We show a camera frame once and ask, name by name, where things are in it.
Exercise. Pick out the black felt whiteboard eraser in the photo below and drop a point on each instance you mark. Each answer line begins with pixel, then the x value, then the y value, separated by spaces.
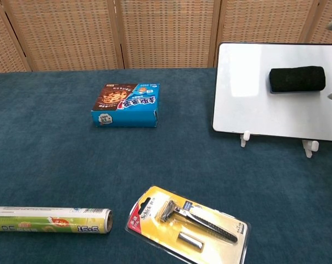
pixel 296 79

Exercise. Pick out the small white whiteboard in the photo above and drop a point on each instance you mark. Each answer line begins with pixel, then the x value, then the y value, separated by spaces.
pixel 245 110

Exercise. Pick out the white plastic stand foot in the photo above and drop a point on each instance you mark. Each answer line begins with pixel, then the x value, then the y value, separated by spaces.
pixel 310 148
pixel 245 138

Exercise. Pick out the wooden rattan folding screen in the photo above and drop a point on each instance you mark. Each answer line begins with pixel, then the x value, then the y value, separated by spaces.
pixel 165 33

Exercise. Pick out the blue brown cookie box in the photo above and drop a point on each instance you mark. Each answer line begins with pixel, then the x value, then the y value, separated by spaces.
pixel 127 107

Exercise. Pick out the yellow razor blister pack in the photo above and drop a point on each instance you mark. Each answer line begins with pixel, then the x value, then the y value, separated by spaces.
pixel 187 228

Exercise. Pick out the blue fabric table mat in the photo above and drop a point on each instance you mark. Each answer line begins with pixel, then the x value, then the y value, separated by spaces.
pixel 72 165

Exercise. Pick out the plastic wrap roll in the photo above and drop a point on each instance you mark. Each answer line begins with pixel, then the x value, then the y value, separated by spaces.
pixel 50 221

